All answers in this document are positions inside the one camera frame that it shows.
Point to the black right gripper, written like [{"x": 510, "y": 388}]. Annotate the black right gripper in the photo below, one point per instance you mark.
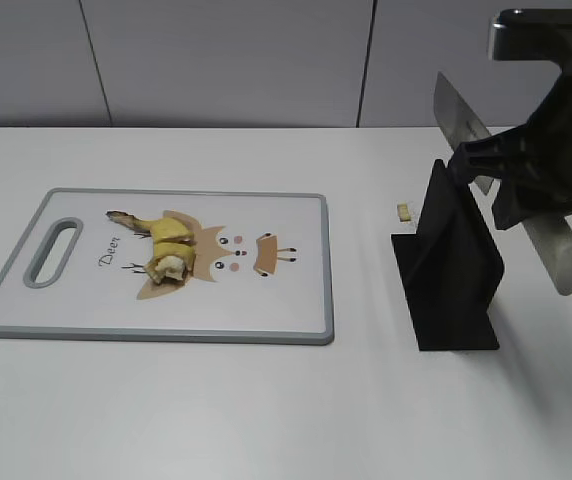
[{"x": 537, "y": 156}]

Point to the white-handled kitchen knife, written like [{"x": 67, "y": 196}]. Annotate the white-handled kitchen knife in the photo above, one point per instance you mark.
[{"x": 551, "y": 236}]

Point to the partly peeled yellow banana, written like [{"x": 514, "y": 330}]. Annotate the partly peeled yellow banana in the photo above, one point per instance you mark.
[{"x": 173, "y": 244}]

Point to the small banana piece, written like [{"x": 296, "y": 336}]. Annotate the small banana piece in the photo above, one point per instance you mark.
[{"x": 404, "y": 213}]

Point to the black knife stand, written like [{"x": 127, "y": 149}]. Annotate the black knife stand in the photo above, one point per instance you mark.
[{"x": 450, "y": 269}]

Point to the grey-rimmed white cutting board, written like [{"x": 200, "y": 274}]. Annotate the grey-rimmed white cutting board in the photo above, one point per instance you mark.
[{"x": 262, "y": 271}]

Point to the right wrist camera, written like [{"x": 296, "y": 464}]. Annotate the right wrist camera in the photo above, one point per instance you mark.
[{"x": 528, "y": 34}]

